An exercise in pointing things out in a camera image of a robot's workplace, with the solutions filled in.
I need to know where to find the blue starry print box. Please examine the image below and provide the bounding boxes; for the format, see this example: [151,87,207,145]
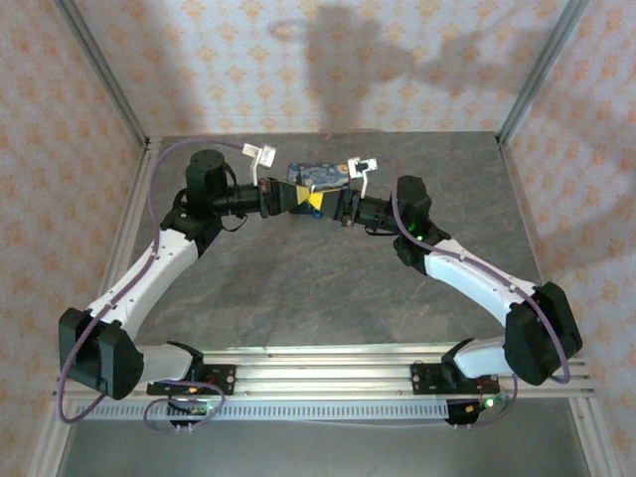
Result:
[286,161,352,221]

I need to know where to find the aluminium side rail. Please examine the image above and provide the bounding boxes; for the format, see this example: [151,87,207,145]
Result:
[79,137,163,359]
[498,141,567,359]

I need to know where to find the small blue padlock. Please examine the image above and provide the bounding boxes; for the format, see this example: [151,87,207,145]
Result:
[305,183,324,221]

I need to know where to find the black base electronics mount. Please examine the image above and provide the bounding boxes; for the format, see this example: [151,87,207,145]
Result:
[444,392,511,429]
[166,397,223,429]

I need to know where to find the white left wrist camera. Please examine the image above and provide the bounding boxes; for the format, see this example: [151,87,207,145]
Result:
[241,142,277,188]

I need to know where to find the wide aluminium base rail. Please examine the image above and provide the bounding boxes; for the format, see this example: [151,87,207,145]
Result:
[52,358,596,399]

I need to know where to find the aluminium frame post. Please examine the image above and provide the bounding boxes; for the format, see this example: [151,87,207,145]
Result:
[53,0,150,146]
[495,0,590,146]

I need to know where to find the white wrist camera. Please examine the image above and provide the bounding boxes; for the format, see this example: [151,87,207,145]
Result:
[241,142,277,188]
[347,157,379,200]

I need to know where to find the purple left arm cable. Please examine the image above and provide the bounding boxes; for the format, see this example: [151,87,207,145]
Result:
[55,139,245,433]

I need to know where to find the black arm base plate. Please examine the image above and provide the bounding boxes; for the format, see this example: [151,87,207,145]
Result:
[410,362,499,398]
[146,364,237,398]

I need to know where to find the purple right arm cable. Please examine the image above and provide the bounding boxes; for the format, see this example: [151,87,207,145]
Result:
[376,156,571,429]

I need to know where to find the narrow aluminium cross rail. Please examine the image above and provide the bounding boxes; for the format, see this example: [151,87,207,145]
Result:
[133,343,565,360]

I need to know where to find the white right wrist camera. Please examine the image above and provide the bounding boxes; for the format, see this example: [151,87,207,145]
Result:
[347,157,379,200]

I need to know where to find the grey slotted cable duct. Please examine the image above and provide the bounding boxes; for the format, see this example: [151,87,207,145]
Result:
[73,399,452,422]

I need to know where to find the aluminium lower frame leg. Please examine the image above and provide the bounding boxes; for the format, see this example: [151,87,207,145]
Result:
[27,397,76,477]
[568,397,615,477]

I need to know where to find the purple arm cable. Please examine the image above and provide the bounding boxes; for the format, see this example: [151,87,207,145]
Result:
[55,139,245,433]
[376,156,571,429]

